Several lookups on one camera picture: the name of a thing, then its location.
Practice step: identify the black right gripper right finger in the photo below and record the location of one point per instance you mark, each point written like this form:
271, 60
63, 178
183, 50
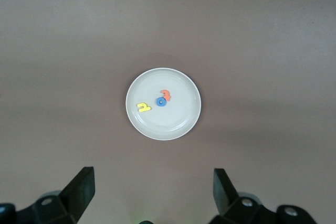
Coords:
233, 208

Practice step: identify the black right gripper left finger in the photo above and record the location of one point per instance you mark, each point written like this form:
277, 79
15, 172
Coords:
65, 203

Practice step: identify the yellow foam letter h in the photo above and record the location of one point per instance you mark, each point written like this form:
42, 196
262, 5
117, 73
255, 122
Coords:
144, 109

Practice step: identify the blue foam letter o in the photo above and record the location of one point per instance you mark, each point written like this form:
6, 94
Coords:
158, 101

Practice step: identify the orange foam letter t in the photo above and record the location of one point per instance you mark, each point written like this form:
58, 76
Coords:
166, 94

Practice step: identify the beige brown plate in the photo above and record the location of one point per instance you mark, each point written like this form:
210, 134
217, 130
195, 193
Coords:
173, 121

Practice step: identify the brown paper table cover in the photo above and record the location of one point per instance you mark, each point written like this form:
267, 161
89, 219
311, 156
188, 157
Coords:
236, 37

